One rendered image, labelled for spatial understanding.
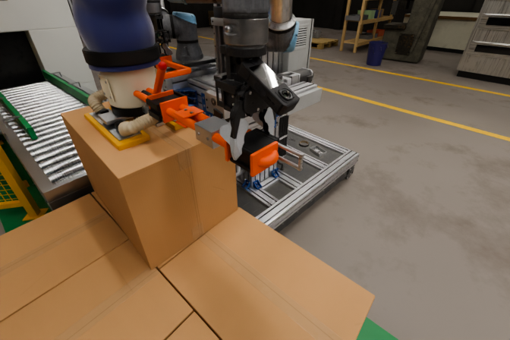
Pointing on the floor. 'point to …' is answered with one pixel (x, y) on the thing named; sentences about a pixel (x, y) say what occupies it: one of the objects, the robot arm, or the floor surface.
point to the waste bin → (376, 52)
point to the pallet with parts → (322, 40)
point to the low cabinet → (451, 31)
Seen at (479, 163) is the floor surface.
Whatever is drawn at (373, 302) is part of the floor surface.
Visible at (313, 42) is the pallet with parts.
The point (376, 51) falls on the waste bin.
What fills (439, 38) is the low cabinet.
